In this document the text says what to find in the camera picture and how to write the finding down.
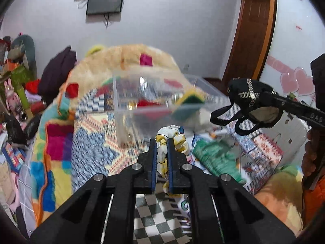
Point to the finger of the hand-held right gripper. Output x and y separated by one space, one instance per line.
302 110

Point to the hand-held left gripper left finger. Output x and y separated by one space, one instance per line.
153 169

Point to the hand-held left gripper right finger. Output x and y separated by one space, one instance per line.
170 169

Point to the yellow white printed cloth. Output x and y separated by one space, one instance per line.
177 138

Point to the black bra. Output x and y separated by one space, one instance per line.
241 91

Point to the clear plastic storage box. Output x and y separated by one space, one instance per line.
132 91

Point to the person's right forearm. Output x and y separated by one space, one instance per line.
314 200

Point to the person's right hand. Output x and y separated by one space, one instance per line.
310 155

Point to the white cabinet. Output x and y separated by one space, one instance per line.
287 142

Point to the green patterned cloth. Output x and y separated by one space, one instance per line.
218 157

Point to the black white checkered cloth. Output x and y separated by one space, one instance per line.
155 221

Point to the patterned bed sheet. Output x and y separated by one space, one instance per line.
94 142

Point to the yellow green sponge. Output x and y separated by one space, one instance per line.
189 100

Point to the brown wooden door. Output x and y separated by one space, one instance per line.
254 30

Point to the colourful patchwork fleece blanket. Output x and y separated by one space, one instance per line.
58 142

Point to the dark purple bag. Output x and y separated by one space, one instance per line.
57 73

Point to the red cloth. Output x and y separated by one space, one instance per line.
33 86

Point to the pink rabbit plush toy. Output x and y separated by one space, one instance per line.
11 94

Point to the pink heart wall stickers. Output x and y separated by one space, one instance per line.
297 81

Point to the white wall socket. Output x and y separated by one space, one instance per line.
186 67

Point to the wall-mounted black screen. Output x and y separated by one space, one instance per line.
104 2

